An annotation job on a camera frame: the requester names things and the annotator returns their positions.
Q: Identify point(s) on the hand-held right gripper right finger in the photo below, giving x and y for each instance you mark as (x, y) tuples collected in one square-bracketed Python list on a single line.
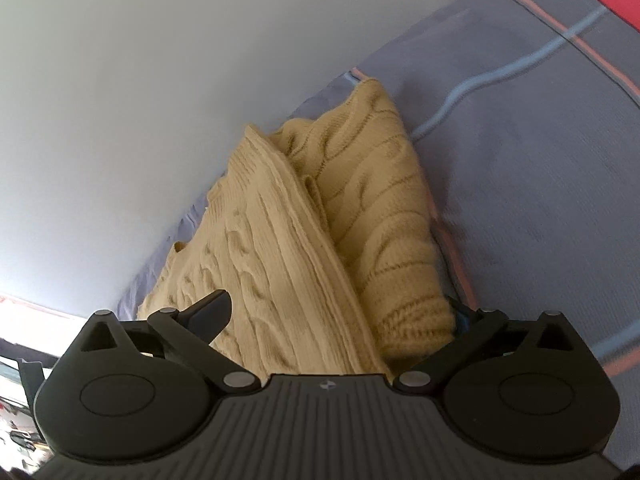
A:
[(462, 322)]

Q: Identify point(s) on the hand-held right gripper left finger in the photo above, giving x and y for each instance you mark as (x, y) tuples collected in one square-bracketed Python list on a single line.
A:
[(210, 317)]

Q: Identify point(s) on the blue striped bed sheet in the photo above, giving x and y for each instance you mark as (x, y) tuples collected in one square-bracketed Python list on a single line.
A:
[(525, 160)]

